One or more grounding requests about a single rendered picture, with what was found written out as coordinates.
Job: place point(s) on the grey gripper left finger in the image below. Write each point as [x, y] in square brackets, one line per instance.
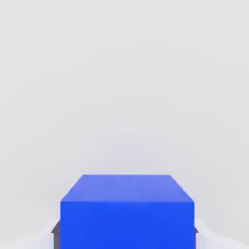
[56, 236]

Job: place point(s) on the small blue cube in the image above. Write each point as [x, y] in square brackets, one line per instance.
[127, 217]

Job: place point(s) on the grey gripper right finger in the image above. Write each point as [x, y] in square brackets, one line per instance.
[202, 238]

